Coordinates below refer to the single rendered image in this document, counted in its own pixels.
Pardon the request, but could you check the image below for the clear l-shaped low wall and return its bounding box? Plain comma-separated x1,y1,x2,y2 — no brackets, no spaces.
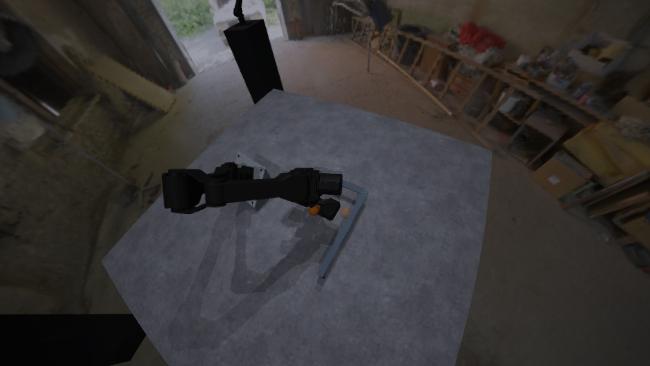
316,181,369,279

